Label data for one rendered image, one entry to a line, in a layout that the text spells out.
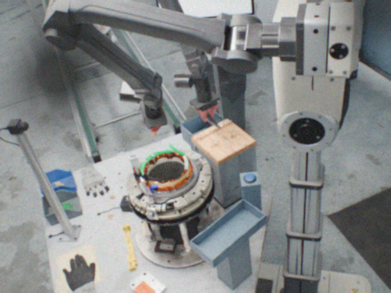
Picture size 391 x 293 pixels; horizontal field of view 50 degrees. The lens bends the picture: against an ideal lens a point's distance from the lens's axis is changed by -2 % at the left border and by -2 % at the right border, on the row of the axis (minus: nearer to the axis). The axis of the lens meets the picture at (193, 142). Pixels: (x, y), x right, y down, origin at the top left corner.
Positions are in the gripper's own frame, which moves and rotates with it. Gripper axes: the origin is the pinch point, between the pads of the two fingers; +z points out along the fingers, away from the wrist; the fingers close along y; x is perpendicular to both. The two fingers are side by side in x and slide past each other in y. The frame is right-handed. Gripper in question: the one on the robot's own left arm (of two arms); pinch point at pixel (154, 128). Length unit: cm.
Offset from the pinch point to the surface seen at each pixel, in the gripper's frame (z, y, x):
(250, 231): 13.1, 39.0, 21.8
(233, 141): 26.7, -2.7, 33.1
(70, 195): 67, -17, -38
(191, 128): 40, -21, 22
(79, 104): 101, -96, -27
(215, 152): 26.3, 0.5, 24.2
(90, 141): 86, -56, -24
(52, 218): 61, -5, -47
